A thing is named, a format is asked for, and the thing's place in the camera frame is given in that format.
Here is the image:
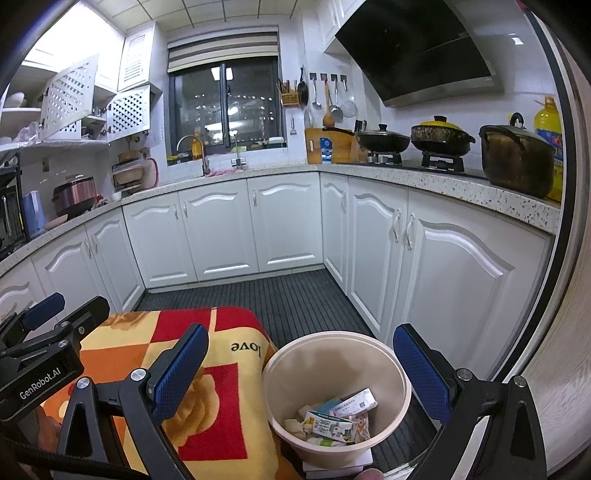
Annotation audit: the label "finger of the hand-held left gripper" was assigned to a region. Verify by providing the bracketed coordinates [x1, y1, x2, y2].
[54, 296, 111, 343]
[0, 292, 66, 345]

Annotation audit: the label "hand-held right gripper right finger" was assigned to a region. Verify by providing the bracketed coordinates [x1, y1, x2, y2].
[392, 322, 549, 480]

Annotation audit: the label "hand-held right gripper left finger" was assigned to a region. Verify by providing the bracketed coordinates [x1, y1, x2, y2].
[54, 322, 210, 480]

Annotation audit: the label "white box blue red logo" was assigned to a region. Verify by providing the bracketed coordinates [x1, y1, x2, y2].
[339, 388, 378, 413]

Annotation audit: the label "white box green labels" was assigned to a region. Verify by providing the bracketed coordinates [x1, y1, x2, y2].
[304, 408, 358, 439]

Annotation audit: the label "beige plastic bin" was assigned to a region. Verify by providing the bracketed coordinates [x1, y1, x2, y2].
[261, 330, 413, 468]

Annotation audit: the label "white tissue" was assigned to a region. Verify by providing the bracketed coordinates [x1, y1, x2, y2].
[283, 416, 311, 441]

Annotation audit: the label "printed blanket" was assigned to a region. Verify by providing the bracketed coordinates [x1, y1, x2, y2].
[39, 308, 280, 480]

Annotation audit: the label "blue plastic jug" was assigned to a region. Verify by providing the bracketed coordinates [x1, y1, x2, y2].
[22, 191, 46, 238]

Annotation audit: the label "black microwave oven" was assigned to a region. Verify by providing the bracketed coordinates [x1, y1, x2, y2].
[0, 154, 28, 259]

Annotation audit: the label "white square stand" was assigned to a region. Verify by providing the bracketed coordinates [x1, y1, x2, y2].
[302, 448, 375, 480]

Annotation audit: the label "dark striped floor mat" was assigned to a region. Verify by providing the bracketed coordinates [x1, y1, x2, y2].
[136, 268, 439, 462]

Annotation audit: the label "stacked food containers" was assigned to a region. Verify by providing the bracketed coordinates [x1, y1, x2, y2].
[112, 151, 148, 195]

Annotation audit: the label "row of white cabinet doors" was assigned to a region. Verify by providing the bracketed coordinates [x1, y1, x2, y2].
[0, 171, 555, 370]

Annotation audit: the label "pink cutting board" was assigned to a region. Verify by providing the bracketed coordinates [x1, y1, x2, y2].
[139, 158, 160, 190]

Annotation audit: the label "steel kitchen faucet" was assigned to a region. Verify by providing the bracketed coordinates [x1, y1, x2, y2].
[177, 135, 211, 178]

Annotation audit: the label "white lattice cabinet door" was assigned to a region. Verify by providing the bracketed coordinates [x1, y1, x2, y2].
[106, 84, 152, 141]
[39, 53, 100, 139]

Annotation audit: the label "gas stove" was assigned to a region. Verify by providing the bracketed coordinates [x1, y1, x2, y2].
[360, 150, 490, 178]

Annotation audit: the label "small steel tap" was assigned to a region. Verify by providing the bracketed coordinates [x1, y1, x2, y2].
[230, 134, 247, 169]

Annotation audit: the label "large dark stock pot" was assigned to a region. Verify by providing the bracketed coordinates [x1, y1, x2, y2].
[479, 112, 556, 199]

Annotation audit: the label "black wok with lid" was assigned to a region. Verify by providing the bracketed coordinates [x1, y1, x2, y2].
[355, 124, 411, 154]

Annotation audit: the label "wooden cutting board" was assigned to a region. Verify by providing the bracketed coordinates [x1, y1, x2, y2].
[305, 127, 354, 164]

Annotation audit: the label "yellow lid clay pot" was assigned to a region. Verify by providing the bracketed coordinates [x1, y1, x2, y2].
[411, 115, 476, 155]

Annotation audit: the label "dark window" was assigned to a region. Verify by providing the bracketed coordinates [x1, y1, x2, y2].
[167, 55, 288, 155]

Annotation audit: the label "white louvered cabinet door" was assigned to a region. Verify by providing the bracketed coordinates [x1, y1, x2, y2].
[117, 27, 155, 92]

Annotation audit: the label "wooden spatula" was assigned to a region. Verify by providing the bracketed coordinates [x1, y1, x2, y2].
[322, 78, 337, 127]

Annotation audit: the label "steel skimmer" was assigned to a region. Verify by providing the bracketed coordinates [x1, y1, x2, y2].
[331, 76, 345, 123]

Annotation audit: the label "mesh strainer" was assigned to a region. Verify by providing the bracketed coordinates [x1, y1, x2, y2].
[342, 78, 358, 118]

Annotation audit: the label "yellow oil bottle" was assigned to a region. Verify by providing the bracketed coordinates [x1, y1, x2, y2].
[533, 96, 565, 204]

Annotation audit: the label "wooden chopstick holder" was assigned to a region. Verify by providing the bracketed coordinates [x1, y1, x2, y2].
[276, 78, 298, 108]

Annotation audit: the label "striped roman blind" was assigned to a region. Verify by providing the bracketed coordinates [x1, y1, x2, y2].
[166, 28, 280, 73]

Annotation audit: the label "black range hood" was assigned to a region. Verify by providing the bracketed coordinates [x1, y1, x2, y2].
[335, 0, 504, 109]

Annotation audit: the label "white upper cabinet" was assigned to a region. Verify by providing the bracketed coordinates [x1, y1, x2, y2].
[318, 0, 352, 47]

